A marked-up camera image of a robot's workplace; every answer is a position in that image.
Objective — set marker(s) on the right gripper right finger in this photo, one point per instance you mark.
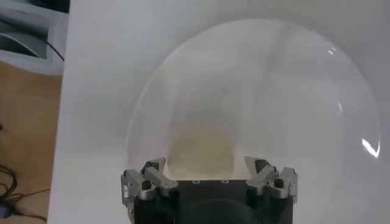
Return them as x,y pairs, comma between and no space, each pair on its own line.
265,179

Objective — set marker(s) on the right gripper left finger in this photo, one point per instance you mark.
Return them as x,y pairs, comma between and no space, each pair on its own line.
152,179

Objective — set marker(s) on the white round plate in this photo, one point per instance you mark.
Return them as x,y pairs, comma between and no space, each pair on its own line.
274,91

